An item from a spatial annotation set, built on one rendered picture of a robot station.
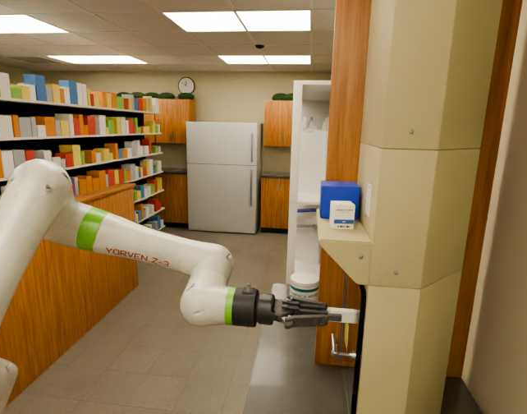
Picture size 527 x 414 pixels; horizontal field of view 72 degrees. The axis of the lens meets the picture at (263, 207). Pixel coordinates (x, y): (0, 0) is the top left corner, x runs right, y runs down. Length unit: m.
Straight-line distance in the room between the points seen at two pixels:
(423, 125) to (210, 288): 0.60
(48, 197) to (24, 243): 0.11
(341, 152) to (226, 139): 4.72
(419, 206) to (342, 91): 0.47
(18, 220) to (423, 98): 0.84
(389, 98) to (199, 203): 5.40
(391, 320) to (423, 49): 0.57
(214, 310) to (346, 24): 0.86
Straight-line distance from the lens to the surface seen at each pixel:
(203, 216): 6.07
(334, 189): 0.97
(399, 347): 0.93
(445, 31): 0.82
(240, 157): 5.77
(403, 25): 0.81
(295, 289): 1.64
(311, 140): 2.18
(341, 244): 0.81
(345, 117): 1.14
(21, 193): 0.90
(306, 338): 1.52
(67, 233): 1.04
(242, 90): 6.46
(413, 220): 0.82
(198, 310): 0.91
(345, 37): 1.17
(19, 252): 0.87
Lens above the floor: 1.75
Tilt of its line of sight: 13 degrees down
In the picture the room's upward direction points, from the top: 1 degrees clockwise
